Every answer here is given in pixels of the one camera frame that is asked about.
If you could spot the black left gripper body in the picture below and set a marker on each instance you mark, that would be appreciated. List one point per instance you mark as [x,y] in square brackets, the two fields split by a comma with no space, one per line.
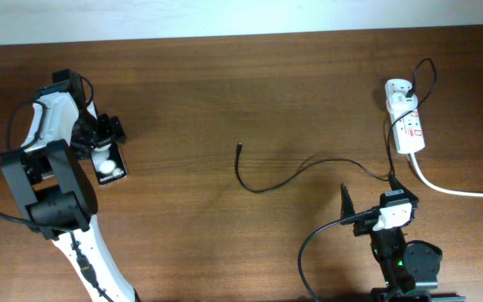
[90,131]

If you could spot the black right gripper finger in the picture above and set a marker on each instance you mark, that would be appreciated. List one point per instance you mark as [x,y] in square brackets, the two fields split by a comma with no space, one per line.
[347,208]
[396,185]

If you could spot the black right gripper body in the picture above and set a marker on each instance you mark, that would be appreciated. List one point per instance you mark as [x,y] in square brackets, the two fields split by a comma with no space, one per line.
[361,228]

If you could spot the black Galaxy smartphone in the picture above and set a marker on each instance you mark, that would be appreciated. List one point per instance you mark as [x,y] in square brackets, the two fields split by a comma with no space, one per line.
[108,164]

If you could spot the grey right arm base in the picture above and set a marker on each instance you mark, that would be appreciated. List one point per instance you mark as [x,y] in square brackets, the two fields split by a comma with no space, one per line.
[383,295]

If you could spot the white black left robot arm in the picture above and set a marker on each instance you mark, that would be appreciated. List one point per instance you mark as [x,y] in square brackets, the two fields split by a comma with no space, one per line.
[52,190]

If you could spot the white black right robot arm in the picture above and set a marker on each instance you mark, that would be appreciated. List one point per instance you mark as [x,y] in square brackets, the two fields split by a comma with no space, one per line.
[410,269]

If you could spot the white USB charger adapter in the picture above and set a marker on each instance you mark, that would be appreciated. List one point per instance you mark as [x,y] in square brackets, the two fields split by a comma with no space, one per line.
[397,102]

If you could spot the white power strip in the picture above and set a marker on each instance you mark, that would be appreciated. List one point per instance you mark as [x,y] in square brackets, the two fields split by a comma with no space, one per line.
[407,130]

